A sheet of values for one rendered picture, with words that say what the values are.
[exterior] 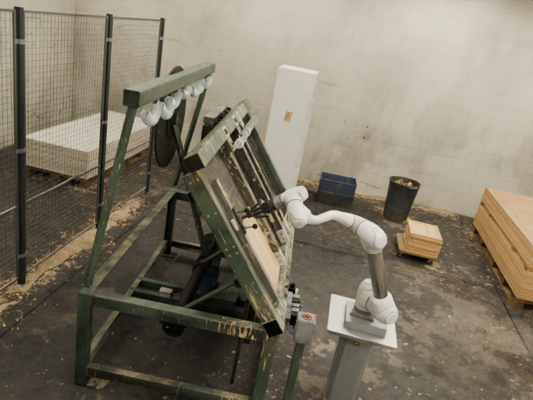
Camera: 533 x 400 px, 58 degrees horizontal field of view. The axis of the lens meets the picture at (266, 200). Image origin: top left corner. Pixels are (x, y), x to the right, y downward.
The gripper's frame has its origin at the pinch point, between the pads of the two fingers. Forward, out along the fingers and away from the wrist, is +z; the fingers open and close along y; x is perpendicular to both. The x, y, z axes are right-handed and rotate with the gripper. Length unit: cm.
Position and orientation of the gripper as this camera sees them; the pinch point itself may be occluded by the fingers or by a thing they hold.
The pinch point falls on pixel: (247, 215)
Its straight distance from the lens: 303.5
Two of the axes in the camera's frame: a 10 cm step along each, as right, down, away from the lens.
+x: 1.0, -3.5, 9.3
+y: 4.3, 8.6, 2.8
